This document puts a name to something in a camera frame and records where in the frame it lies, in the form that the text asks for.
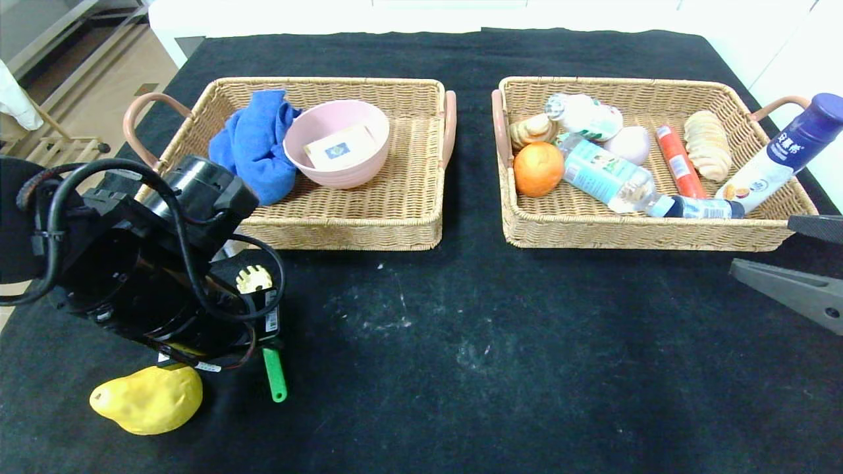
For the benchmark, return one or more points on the beige ridged bread roll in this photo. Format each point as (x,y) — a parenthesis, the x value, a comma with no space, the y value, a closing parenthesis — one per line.
(706,148)

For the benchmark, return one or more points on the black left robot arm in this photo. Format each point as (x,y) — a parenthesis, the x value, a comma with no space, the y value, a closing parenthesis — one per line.
(132,289)

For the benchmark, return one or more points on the white hanging cloth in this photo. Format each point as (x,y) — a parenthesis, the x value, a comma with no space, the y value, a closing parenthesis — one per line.
(16,99)

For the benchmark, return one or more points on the white milk drink bottle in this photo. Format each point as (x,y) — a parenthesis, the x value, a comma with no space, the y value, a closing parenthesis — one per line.
(589,118)

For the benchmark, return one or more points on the white card box blue diamond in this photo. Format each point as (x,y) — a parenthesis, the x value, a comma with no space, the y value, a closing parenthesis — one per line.
(339,148)

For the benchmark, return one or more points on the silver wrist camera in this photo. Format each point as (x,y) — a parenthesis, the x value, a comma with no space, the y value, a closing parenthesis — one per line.
(230,249)

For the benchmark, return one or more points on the clear water bottle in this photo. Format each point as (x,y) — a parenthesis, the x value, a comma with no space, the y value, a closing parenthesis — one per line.
(606,174)

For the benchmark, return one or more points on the pink bowl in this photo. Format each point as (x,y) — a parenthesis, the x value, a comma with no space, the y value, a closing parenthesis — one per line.
(349,176)

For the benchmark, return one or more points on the white counter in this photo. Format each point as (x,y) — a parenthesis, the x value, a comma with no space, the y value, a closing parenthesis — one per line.
(263,16)

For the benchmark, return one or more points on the orange sausage stick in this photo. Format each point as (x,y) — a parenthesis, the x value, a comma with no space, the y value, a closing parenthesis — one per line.
(678,164)

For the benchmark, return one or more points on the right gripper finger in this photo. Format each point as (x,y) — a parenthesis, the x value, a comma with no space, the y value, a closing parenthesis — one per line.
(797,289)
(820,227)

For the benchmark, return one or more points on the black table cloth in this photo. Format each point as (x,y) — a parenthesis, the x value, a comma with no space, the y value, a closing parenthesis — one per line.
(527,362)

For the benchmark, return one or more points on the orange fruit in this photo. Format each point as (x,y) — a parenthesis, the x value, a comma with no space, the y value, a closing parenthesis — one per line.
(539,170)

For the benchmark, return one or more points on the golden bread bun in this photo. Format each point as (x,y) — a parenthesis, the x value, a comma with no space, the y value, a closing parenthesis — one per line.
(527,131)

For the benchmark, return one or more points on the metal shelf frame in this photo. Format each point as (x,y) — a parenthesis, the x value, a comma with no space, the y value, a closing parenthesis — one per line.
(66,29)

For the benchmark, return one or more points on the pale pink egg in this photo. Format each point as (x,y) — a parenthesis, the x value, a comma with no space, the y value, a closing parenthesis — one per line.
(633,145)

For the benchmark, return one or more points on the blue cloth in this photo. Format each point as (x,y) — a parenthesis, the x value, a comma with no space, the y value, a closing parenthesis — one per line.
(253,151)

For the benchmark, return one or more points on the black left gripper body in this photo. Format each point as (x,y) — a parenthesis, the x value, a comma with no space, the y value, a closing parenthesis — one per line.
(271,315)

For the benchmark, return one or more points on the yellow pear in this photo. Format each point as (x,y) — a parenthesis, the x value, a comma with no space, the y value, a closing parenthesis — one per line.
(148,401)

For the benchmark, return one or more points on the white bottle blue cap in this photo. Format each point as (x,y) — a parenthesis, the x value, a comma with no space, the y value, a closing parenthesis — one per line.
(764,172)

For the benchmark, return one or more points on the beige metal trolley rack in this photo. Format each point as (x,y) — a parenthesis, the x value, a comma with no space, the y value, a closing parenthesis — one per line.
(66,148)

